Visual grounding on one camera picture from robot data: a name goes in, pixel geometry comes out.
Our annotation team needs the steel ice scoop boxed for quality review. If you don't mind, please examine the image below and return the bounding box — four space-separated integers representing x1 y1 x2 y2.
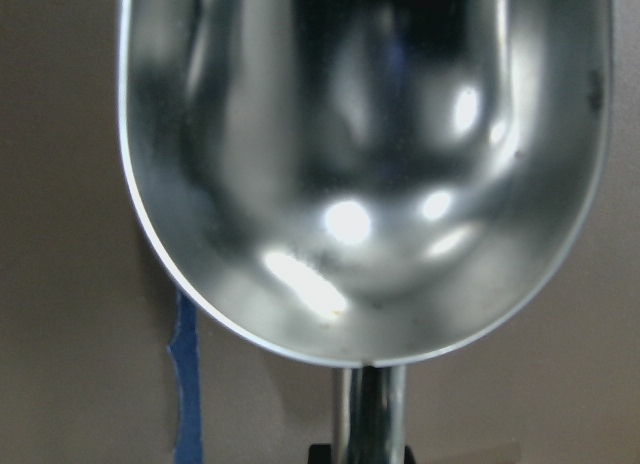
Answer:
117 0 612 463

